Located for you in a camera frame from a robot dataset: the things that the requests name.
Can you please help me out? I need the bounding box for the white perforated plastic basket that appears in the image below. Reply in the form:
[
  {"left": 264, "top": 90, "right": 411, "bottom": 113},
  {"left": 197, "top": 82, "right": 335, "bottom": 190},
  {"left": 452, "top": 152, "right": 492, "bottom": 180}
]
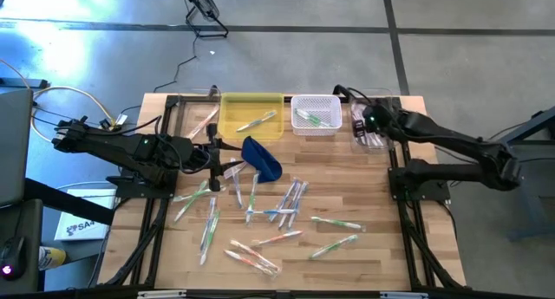
[{"left": 290, "top": 94, "right": 343, "bottom": 137}]

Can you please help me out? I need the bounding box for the black floor fan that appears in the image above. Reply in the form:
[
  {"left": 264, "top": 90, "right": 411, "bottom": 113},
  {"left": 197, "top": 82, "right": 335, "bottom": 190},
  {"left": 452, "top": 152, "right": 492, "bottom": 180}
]
[{"left": 176, "top": 0, "right": 230, "bottom": 39}]

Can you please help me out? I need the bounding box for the black floor cable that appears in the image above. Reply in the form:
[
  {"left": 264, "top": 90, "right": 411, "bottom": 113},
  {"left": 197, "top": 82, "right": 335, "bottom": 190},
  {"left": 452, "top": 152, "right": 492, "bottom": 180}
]
[{"left": 152, "top": 34, "right": 199, "bottom": 94}]

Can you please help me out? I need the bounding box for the white printed box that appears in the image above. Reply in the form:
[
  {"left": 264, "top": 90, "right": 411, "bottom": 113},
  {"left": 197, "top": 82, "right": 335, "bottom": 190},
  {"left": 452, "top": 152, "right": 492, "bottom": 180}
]
[{"left": 53, "top": 187, "right": 118, "bottom": 243}]

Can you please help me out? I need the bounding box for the black computer mouse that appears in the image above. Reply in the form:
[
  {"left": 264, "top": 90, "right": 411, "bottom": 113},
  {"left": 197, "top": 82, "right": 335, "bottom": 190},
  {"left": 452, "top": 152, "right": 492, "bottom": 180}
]
[{"left": 0, "top": 235, "right": 26, "bottom": 282}]

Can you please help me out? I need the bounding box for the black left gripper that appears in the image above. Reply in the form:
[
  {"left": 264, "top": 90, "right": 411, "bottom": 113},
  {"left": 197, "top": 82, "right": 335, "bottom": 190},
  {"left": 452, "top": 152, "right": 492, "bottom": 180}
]
[{"left": 180, "top": 122, "right": 245, "bottom": 192}]

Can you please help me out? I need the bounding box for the blue plastic scoop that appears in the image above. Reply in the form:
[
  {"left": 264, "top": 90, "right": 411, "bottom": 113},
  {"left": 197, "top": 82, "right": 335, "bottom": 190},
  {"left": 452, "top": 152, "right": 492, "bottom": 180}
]
[{"left": 240, "top": 135, "right": 284, "bottom": 184}]

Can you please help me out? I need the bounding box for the orange toothbrush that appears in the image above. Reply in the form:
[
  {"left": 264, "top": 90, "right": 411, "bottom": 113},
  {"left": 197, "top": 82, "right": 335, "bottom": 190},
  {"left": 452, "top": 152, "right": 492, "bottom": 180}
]
[
  {"left": 223, "top": 249, "right": 278, "bottom": 277},
  {"left": 185, "top": 105, "right": 221, "bottom": 140},
  {"left": 228, "top": 239, "right": 282, "bottom": 273},
  {"left": 250, "top": 229, "right": 304, "bottom": 248}
]

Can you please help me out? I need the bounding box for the power strip with plugs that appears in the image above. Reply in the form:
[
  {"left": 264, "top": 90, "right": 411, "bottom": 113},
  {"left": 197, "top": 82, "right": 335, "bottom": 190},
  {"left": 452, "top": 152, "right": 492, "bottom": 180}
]
[{"left": 97, "top": 113, "right": 130, "bottom": 140}]

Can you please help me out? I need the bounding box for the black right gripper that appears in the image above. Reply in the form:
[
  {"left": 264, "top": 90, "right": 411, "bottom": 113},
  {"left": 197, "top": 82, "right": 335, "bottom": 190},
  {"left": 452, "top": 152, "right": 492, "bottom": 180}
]
[{"left": 354, "top": 102, "right": 402, "bottom": 138}]

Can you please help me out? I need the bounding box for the black clamp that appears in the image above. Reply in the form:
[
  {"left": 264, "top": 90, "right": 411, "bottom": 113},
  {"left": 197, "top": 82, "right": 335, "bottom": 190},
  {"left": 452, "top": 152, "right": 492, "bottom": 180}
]
[{"left": 331, "top": 84, "right": 353, "bottom": 104}]

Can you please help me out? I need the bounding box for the purple toothbrush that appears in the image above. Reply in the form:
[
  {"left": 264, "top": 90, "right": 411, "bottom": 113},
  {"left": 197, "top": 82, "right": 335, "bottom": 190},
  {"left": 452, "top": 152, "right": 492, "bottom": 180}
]
[
  {"left": 351, "top": 107, "right": 375, "bottom": 149},
  {"left": 366, "top": 132, "right": 388, "bottom": 150}
]

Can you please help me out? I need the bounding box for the yellow and white can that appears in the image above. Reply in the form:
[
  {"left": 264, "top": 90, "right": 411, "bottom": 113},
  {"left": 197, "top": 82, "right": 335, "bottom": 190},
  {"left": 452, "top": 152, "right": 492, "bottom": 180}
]
[{"left": 37, "top": 245, "right": 68, "bottom": 271}]

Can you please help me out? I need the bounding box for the yellow cable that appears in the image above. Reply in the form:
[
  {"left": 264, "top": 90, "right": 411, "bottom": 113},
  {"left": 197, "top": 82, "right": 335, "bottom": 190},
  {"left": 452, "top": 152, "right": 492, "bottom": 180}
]
[{"left": 0, "top": 58, "right": 118, "bottom": 147}]

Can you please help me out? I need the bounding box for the yellow plastic bin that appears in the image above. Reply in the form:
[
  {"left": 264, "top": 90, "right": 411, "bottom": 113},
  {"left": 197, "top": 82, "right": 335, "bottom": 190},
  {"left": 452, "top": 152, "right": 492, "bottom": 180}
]
[{"left": 218, "top": 92, "right": 285, "bottom": 140}]

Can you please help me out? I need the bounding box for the clear plastic bin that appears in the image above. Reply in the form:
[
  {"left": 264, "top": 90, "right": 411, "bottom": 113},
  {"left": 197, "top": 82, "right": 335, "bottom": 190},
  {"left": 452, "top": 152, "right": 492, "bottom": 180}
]
[
  {"left": 177, "top": 86, "right": 223, "bottom": 145},
  {"left": 348, "top": 87, "right": 394, "bottom": 155}
]

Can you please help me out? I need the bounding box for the black desk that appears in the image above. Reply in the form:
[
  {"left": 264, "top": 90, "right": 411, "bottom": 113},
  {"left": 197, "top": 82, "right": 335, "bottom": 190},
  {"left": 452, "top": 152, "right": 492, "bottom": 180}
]
[{"left": 0, "top": 176, "right": 117, "bottom": 292}]

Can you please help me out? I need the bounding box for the dark metal table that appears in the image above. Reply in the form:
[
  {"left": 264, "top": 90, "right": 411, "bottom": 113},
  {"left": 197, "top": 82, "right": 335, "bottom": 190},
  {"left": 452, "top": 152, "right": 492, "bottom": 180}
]
[{"left": 478, "top": 104, "right": 555, "bottom": 244}]

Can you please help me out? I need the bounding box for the grey laptop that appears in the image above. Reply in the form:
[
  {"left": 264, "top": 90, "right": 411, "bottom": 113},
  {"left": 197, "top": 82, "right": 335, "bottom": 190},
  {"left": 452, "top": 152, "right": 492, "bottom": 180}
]
[{"left": 0, "top": 88, "right": 35, "bottom": 208}]

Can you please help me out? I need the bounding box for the silver frame bracket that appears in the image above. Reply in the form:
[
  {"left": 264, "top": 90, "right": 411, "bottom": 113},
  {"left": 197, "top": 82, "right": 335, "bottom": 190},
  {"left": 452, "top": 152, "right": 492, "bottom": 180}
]
[
  {"left": 379, "top": 290, "right": 429, "bottom": 299},
  {"left": 136, "top": 289, "right": 188, "bottom": 299}
]

